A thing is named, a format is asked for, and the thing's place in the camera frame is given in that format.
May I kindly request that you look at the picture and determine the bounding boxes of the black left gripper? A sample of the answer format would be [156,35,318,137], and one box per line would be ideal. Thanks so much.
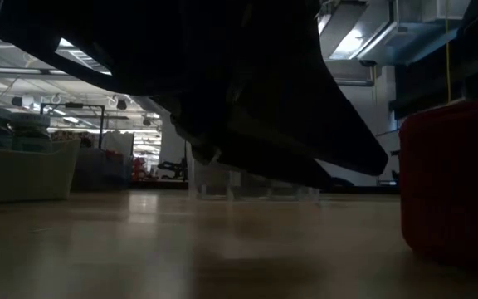
[0,0,321,165]

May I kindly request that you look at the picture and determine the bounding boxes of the red-lidded paprika tin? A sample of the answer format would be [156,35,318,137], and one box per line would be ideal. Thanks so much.
[398,97,478,267]

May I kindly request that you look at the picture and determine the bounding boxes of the clear plastic bin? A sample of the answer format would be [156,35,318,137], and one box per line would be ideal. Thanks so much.
[187,157,321,203]

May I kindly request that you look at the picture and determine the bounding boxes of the black floor equipment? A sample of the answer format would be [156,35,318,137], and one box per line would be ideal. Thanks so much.
[157,159,188,180]

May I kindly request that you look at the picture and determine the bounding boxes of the white sheet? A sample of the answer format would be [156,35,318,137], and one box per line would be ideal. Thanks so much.
[101,131,134,158]

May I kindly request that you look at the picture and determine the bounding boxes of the red storage rack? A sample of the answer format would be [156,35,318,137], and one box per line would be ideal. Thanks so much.
[130,157,147,182]

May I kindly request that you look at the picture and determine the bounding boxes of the long grey pipe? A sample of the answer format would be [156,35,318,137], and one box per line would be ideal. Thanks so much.
[0,66,71,80]

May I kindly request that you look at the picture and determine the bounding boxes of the white plastic bin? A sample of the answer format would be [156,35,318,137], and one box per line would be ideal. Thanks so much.
[0,138,81,204]

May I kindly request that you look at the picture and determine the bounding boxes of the black table edge frame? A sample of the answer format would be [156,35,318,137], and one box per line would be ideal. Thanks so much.
[129,179,402,203]

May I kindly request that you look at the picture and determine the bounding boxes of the corrugated silver duct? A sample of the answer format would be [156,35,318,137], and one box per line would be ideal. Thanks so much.
[56,37,112,76]

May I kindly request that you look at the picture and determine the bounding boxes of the black stand frame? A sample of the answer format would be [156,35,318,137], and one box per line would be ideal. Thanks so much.
[38,102,105,150]

